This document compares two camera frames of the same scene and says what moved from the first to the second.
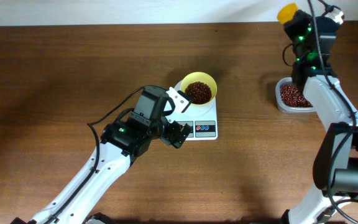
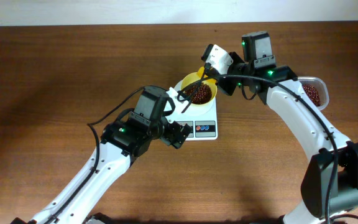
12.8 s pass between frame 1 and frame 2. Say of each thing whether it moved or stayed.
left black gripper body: stayed
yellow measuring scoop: moved
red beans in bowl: stayed
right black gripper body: moved
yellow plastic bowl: stayed
